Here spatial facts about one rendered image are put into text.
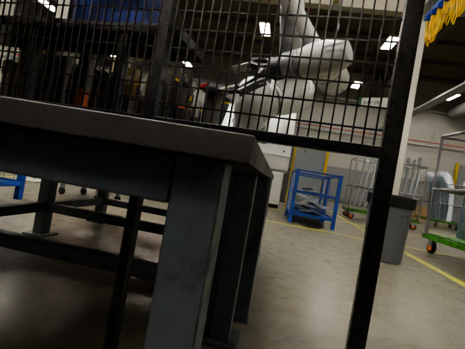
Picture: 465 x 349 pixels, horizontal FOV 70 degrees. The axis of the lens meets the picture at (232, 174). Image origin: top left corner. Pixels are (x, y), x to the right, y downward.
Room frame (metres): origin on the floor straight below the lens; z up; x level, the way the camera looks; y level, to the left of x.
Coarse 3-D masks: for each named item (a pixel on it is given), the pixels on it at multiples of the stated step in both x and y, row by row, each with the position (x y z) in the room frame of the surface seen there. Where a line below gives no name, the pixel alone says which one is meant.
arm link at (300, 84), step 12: (288, 24) 1.38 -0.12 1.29; (288, 48) 1.43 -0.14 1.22; (276, 84) 1.52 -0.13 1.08; (288, 84) 1.49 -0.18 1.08; (300, 84) 1.50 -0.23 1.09; (312, 84) 1.56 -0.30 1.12; (288, 96) 1.51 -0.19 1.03; (300, 96) 1.53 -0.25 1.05; (312, 96) 1.56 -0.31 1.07; (288, 108) 1.54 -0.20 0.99; (300, 108) 1.57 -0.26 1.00
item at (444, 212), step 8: (432, 176) 14.47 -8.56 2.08; (440, 176) 14.00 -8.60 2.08; (448, 176) 13.40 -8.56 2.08; (440, 184) 13.83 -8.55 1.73; (448, 184) 13.37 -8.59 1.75; (440, 192) 14.08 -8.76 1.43; (440, 200) 14.05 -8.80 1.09; (448, 200) 13.32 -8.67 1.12; (432, 208) 14.47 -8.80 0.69; (440, 208) 13.73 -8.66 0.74; (448, 208) 13.27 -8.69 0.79; (432, 216) 14.29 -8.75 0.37; (440, 216) 13.70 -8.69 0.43; (448, 216) 13.24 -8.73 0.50
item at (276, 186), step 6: (276, 174) 8.41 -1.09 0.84; (282, 174) 8.39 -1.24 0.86; (276, 180) 8.41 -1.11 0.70; (282, 180) 8.40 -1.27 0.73; (276, 186) 8.40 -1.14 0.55; (276, 192) 8.40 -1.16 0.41; (270, 198) 8.42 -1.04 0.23; (276, 198) 8.40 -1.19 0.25; (270, 204) 8.44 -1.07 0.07; (276, 204) 8.42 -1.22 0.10
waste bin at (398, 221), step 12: (396, 204) 3.49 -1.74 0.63; (408, 204) 3.49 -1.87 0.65; (396, 216) 3.51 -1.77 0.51; (408, 216) 3.54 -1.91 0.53; (396, 228) 3.51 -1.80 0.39; (408, 228) 3.59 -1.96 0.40; (384, 240) 3.54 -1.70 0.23; (396, 240) 3.52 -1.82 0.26; (384, 252) 3.54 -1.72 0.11; (396, 252) 3.53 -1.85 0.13; (396, 264) 3.56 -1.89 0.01
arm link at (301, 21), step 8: (280, 0) 1.15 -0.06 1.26; (288, 0) 1.13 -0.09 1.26; (296, 0) 1.14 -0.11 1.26; (296, 8) 1.14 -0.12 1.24; (296, 24) 1.17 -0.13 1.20; (304, 24) 1.16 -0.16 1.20; (312, 32) 1.17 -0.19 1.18; (304, 40) 1.19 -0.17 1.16; (312, 40) 1.17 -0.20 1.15; (344, 72) 1.10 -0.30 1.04; (344, 80) 1.12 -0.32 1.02; (320, 88) 1.15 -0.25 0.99; (328, 88) 1.12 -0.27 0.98; (336, 88) 1.13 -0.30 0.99; (344, 88) 1.16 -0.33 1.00
